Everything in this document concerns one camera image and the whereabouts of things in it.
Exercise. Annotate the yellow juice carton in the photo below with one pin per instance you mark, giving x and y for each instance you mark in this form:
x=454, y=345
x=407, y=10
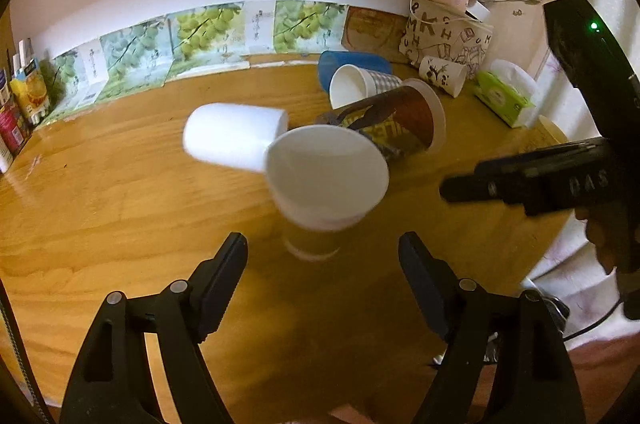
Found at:
x=31, y=93

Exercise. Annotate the red patterned paper cup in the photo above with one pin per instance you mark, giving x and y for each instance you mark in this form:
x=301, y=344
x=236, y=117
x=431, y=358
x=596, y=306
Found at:
x=401, y=122

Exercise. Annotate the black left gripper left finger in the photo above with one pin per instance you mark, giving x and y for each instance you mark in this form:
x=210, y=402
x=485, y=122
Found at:
x=185, y=313

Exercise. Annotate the pink red box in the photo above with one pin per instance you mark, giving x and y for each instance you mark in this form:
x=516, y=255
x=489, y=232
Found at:
x=13, y=127

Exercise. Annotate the brown cardboard sheet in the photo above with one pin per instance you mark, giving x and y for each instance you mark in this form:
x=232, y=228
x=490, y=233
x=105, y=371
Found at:
x=373, y=31

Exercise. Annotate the brown paper coffee cup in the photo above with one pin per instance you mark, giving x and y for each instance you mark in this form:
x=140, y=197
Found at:
x=324, y=180

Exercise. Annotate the grape picture poster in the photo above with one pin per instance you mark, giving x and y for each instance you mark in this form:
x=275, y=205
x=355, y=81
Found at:
x=186, y=44

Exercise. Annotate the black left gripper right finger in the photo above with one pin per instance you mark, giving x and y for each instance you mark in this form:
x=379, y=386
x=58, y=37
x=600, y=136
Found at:
x=457, y=311

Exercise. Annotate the letter print fabric bag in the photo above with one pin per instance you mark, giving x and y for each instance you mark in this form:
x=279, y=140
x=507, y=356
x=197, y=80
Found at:
x=433, y=30

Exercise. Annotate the green tissue pack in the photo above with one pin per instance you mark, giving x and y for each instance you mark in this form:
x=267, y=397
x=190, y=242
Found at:
x=507, y=90

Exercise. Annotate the grey checked paper cup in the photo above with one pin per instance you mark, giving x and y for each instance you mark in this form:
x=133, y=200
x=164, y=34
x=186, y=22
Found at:
x=351, y=84

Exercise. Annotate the person's right hand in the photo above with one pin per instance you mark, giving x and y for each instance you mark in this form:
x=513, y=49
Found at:
x=606, y=228

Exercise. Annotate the white panda print cup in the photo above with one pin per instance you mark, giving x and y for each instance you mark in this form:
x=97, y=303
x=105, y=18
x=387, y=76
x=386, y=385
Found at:
x=445, y=75

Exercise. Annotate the white plastic cup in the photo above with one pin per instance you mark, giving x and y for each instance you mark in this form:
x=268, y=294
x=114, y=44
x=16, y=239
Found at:
x=233, y=135

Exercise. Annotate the blue plastic cup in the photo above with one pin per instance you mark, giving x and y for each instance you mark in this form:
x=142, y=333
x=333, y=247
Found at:
x=330, y=61

